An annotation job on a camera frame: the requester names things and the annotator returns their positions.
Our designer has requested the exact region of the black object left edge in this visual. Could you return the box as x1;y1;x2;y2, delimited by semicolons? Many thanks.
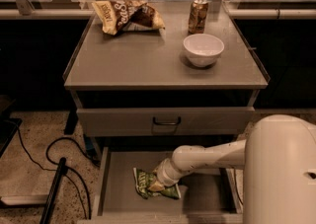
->
0;95;24;159

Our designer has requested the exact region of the grey drawer cabinet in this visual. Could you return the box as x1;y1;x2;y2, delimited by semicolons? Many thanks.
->
62;0;271;224

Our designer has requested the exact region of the black bar on floor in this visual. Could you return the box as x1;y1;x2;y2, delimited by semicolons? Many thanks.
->
39;157;66;224

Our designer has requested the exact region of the black cable right floor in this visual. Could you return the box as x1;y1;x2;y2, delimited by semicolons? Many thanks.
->
232;168;245;206

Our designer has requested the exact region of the gold soda can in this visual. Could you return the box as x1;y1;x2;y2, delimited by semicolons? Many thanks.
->
189;0;208;34

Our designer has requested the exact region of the black cable floor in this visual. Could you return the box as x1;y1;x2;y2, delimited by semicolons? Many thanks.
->
3;118;101;220
232;168;245;206

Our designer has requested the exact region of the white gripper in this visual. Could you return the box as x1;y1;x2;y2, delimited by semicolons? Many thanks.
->
147;158;185;192

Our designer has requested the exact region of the closed top drawer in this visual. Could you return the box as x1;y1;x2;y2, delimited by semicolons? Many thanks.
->
77;107;255;137

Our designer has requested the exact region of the brown sea salt chip bag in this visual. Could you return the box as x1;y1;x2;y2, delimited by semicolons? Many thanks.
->
92;0;165;36

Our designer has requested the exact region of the white ceramic bowl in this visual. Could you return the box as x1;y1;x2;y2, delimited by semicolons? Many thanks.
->
183;34;225;67

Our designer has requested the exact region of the black cable left floor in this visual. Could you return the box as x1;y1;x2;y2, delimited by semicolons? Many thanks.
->
3;118;101;220

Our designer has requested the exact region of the open middle drawer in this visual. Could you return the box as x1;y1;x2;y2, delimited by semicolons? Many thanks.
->
77;148;243;224

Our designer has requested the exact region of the black drawer handle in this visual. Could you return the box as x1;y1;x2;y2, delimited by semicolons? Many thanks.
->
152;116;182;126

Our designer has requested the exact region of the green jalapeno chip bag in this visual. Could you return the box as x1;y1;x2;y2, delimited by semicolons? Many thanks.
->
133;168;182;199

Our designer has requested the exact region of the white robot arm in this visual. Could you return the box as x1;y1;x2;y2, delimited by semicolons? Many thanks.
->
155;114;316;224

